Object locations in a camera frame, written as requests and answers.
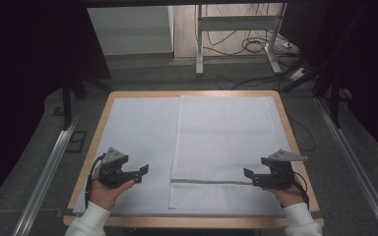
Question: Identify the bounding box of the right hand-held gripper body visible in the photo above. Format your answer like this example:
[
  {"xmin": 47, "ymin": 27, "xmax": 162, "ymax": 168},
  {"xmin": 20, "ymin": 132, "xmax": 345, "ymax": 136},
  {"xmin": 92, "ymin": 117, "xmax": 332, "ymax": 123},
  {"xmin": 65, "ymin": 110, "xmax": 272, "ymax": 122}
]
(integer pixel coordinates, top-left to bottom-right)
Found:
[{"xmin": 260, "ymin": 148, "xmax": 309, "ymax": 191}]

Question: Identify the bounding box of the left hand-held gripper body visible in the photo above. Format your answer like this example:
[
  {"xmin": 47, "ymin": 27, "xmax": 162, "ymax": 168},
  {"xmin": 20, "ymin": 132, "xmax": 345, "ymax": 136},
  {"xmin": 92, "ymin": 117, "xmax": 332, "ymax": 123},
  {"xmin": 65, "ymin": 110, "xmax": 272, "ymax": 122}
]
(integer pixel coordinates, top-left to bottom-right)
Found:
[{"xmin": 97, "ymin": 147, "xmax": 130, "ymax": 190}]

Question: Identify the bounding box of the white mesh laundry bag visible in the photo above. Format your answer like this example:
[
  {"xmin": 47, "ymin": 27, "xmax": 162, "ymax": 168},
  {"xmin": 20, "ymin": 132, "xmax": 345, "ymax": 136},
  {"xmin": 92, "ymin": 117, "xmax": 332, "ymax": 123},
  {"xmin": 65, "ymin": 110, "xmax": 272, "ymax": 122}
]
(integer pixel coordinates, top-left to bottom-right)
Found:
[{"xmin": 168, "ymin": 94, "xmax": 293, "ymax": 211}]

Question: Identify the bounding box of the person's right hand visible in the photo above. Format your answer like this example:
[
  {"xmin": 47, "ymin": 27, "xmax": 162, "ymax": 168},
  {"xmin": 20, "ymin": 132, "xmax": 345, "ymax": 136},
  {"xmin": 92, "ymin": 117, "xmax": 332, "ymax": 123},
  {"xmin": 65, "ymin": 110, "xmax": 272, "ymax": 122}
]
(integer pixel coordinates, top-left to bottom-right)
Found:
[{"xmin": 264, "ymin": 177, "xmax": 306, "ymax": 208}]

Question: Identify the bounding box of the person's left hand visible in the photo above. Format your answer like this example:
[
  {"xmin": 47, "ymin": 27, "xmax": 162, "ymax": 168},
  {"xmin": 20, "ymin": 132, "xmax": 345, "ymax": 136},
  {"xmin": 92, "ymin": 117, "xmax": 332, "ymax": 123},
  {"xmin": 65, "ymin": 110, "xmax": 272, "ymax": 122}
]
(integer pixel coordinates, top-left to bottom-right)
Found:
[{"xmin": 88, "ymin": 166, "xmax": 136, "ymax": 211}]

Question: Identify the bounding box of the white table cover sheet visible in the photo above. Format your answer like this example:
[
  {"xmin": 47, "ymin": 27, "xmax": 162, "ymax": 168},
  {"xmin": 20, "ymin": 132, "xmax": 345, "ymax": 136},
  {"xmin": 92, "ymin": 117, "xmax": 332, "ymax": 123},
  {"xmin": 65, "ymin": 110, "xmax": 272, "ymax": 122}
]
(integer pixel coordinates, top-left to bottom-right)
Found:
[{"xmin": 73, "ymin": 95, "xmax": 298, "ymax": 217}]

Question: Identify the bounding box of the wooden table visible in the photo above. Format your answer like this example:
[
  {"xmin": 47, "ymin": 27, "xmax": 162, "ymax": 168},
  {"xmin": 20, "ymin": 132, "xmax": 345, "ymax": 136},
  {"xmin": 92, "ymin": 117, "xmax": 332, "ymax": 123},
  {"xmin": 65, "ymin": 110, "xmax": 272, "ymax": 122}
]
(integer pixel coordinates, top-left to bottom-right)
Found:
[{"xmin": 62, "ymin": 89, "xmax": 325, "ymax": 230}]

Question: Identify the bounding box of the black metal stand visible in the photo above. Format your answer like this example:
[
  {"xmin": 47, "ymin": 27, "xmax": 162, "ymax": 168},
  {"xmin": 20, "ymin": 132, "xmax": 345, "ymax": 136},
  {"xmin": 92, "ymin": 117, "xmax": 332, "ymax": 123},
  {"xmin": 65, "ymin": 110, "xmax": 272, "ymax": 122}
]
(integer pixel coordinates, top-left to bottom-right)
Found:
[
  {"xmin": 60, "ymin": 74, "xmax": 113, "ymax": 132},
  {"xmin": 281, "ymin": 6, "xmax": 368, "ymax": 130}
]

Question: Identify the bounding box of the white power strip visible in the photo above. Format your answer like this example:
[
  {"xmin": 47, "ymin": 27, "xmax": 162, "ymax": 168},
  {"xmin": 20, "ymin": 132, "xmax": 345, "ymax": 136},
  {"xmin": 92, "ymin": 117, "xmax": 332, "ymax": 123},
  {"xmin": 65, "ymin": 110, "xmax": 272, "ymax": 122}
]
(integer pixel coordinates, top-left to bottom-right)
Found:
[{"xmin": 287, "ymin": 66, "xmax": 308, "ymax": 82}]

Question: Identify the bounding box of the white cabinet panel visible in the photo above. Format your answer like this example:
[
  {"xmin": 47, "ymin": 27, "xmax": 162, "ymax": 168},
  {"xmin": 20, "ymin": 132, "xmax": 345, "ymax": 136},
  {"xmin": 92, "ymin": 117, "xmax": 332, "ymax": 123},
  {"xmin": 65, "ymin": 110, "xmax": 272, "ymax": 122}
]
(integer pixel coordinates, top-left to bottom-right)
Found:
[{"xmin": 86, "ymin": 5, "xmax": 175, "ymax": 57}]

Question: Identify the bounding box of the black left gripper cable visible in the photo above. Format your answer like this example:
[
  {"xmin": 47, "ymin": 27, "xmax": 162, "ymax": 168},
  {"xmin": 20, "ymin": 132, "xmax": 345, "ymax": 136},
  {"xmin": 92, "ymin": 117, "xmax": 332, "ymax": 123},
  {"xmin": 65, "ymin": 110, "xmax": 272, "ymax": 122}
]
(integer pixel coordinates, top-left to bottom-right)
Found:
[{"xmin": 84, "ymin": 153, "xmax": 106, "ymax": 209}]

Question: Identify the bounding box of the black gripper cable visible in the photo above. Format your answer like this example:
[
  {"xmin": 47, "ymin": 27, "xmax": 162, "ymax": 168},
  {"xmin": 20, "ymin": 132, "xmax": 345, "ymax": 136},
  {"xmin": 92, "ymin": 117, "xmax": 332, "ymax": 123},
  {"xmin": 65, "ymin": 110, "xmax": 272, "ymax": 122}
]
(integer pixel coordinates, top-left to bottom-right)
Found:
[
  {"xmin": 84, "ymin": 153, "xmax": 106, "ymax": 209},
  {"xmin": 291, "ymin": 171, "xmax": 311, "ymax": 209}
]

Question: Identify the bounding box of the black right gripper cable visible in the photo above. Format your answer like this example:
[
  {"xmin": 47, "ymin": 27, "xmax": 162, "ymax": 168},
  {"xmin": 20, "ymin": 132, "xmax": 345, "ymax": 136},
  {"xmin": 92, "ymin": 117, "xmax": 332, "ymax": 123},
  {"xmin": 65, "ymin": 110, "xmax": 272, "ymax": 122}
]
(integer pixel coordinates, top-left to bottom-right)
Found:
[{"xmin": 291, "ymin": 171, "xmax": 311, "ymax": 209}]

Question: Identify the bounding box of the black floor frame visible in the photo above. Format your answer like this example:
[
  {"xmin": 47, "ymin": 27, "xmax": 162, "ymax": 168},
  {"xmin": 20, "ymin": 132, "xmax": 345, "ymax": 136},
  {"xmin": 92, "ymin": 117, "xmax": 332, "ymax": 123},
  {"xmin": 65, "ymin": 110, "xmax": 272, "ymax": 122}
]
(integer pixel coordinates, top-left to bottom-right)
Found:
[{"xmin": 65, "ymin": 130, "xmax": 89, "ymax": 153}]

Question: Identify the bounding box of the thin black floor cable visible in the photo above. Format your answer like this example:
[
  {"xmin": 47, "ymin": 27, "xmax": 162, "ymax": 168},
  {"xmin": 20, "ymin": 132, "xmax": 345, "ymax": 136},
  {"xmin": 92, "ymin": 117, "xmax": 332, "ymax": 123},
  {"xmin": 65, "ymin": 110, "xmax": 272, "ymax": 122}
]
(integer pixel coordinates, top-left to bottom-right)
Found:
[{"xmin": 288, "ymin": 115, "xmax": 317, "ymax": 153}]

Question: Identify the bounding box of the aluminium floor rail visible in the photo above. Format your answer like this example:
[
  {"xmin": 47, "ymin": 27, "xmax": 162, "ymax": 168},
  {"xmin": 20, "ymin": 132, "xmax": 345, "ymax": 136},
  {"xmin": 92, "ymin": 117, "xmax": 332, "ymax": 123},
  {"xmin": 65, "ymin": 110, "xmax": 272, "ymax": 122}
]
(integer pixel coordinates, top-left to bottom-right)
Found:
[
  {"xmin": 314, "ymin": 97, "xmax": 378, "ymax": 236},
  {"xmin": 12, "ymin": 114, "xmax": 81, "ymax": 236}
]

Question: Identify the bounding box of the tangle of black floor cables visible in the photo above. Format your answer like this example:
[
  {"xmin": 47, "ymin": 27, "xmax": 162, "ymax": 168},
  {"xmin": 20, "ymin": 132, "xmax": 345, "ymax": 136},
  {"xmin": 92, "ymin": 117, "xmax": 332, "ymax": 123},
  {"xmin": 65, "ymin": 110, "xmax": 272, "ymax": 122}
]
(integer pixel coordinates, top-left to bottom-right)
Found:
[{"xmin": 196, "ymin": 3, "xmax": 301, "ymax": 91}]

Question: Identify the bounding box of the white metal desk frame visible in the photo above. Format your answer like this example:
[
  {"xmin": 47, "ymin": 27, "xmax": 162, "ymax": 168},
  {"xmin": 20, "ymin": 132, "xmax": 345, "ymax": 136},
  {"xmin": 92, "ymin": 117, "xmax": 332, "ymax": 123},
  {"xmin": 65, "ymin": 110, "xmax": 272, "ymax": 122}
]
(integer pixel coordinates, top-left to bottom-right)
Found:
[{"xmin": 194, "ymin": 3, "xmax": 288, "ymax": 78}]

